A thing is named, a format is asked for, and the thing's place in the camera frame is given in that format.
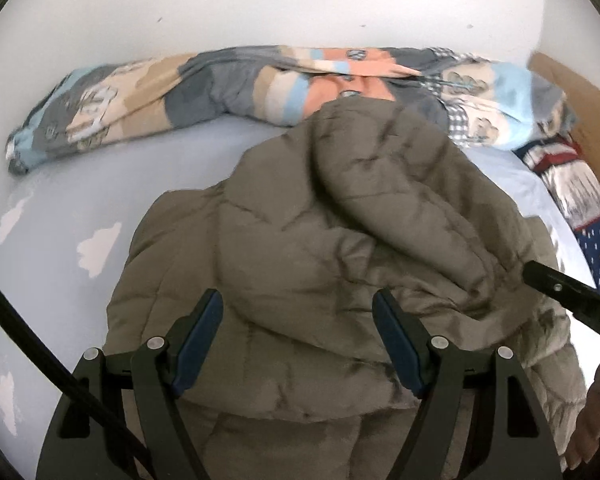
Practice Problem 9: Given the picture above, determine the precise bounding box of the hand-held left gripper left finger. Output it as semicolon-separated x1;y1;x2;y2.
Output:
35;287;225;480

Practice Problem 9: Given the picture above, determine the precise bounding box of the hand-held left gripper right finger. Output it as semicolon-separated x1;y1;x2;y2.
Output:
372;289;563;480

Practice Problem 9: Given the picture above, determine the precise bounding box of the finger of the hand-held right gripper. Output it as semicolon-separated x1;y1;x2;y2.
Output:
522;259;600;346

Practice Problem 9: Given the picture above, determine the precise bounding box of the olive puffer jacket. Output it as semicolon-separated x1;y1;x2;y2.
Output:
102;97;588;480

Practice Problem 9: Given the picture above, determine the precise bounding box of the person's right hand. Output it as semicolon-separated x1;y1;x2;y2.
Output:
565;355;600;473

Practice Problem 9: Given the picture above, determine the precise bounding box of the blue patterned pillow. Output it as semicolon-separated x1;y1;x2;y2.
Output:
512;137;600;301

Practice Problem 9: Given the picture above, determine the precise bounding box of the wooden headboard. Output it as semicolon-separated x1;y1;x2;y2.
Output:
527;51;600;201

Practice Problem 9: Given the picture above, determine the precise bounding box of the light blue cloud-print bed sheet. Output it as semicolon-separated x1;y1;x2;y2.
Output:
0;110;600;461

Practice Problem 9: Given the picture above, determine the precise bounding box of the patchwork cartoon quilt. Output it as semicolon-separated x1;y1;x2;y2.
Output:
5;45;578;176

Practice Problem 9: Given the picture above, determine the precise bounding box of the black cable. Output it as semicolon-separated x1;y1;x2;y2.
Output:
0;265;151;480

